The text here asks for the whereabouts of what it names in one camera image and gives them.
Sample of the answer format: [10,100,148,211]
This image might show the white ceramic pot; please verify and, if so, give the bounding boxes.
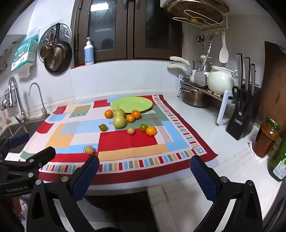
[207,66,238,96]

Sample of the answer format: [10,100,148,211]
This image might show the teal tissue box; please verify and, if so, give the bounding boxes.
[11,34,39,72]

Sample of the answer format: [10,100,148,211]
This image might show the large steel pot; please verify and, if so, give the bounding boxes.
[181,88,210,109]

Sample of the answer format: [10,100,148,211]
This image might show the metal spatula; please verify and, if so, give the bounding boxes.
[193,37,214,87]

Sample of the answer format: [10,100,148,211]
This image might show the round brass pot lid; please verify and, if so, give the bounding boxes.
[164,0,224,23]

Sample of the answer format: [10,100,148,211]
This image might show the hanging black frying pan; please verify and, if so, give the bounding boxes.
[44,23,72,75]

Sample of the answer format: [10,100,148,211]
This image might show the small brass saucepan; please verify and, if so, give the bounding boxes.
[39,32,55,59]

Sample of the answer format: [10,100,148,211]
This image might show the wire sink caddy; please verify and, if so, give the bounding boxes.
[0,90,18,111]

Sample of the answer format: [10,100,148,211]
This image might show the round perforated steel steamer tray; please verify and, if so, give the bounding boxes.
[38,23,72,64]

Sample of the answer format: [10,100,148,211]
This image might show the colourful patchwork printed cloth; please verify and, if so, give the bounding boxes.
[19,94,219,185]

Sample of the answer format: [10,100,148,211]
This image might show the thin gooseneck faucet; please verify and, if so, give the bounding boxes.
[29,82,50,118]

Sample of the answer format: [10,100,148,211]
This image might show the black kitchen scissors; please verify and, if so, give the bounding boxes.
[232,86,248,112]

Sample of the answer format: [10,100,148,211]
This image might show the green plate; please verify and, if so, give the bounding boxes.
[110,97,154,113]

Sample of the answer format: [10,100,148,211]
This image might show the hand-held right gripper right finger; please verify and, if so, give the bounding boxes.
[189,155,264,232]

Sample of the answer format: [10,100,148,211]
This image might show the black knife block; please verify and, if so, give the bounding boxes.
[226,86,262,140]

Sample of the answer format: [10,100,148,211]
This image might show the white plastic bag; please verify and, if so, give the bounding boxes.
[18,64,34,78]

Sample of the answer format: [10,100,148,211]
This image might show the green glass bottle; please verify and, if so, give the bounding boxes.
[268,136,286,182]

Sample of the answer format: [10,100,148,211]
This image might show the brown wooden cutting board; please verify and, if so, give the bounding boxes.
[257,41,286,134]

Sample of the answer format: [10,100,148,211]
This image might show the white-handled pan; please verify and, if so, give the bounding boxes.
[169,56,191,66]
[167,64,197,83]

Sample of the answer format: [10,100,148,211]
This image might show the glass jar with green lid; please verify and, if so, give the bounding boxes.
[255,117,281,158]

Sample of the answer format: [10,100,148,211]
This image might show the steel-handled knife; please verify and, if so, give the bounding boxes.
[244,57,251,91]
[250,64,256,95]
[236,53,243,88]

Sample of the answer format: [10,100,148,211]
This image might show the steel sink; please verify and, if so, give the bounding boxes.
[0,120,45,154]

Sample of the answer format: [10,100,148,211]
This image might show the small steel pot with lid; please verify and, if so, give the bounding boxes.
[192,55,213,73]

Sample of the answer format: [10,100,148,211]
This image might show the dark wooden glass window panel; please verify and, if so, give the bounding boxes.
[132,0,183,60]
[74,0,133,65]

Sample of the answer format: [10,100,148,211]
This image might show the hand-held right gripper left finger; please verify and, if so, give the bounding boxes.
[26,155,100,232]

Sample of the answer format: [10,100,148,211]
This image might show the white rice paddle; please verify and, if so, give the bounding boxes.
[219,33,229,63]

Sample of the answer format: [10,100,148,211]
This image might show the chrome kitchen faucet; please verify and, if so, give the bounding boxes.
[8,77,29,124]

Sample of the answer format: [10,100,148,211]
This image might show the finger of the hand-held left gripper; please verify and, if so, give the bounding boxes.
[0,133,30,158]
[0,146,56,179]

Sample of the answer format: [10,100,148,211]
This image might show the steel and white dish rack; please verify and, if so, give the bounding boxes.
[177,74,237,125]

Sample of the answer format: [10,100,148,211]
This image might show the white paper napkin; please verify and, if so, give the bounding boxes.
[248,142,270,162]

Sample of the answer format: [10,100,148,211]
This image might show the pale green apple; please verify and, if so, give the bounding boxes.
[113,115,127,129]

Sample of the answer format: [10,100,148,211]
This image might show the white wire wall rack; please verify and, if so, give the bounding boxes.
[172,10,229,36]

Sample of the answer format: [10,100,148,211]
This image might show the white blue pump bottle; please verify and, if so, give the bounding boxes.
[84,37,95,65]

